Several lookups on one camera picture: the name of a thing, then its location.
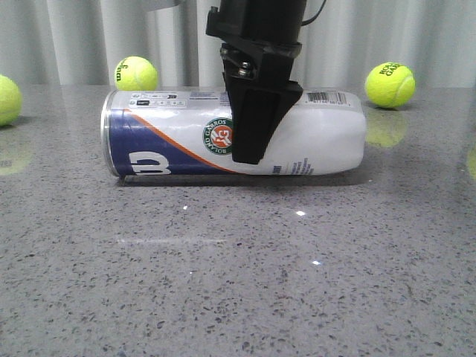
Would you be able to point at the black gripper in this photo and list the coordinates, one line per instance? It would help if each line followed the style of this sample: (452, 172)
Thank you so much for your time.
(260, 44)

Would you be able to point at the yellow Wilson tennis ball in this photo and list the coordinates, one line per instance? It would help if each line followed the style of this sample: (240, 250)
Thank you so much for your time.
(135, 74)

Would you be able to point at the white blue tennis ball can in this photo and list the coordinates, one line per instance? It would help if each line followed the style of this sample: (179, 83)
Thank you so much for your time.
(188, 131)

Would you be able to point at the grey pleated curtain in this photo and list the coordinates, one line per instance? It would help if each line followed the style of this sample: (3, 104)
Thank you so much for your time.
(81, 42)

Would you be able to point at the far left yellow tennis ball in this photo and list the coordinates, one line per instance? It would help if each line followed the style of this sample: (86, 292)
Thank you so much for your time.
(11, 101)

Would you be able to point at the right yellow tennis ball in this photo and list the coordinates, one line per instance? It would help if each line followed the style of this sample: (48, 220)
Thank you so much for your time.
(390, 85)

